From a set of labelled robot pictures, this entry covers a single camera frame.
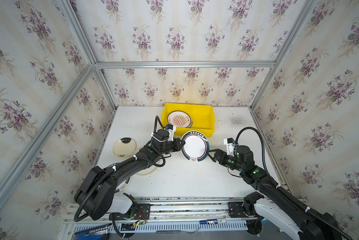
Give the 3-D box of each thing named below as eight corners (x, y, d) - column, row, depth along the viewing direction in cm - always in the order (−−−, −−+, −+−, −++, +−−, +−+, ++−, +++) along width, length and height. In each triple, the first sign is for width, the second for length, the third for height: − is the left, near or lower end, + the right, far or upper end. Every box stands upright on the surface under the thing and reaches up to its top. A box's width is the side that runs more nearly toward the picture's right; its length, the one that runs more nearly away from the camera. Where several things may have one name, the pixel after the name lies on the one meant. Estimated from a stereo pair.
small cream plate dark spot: (111, 157, 94) (109, 155, 92) (117, 139, 103) (116, 137, 101) (134, 157, 94) (133, 156, 92) (138, 139, 103) (137, 137, 101)
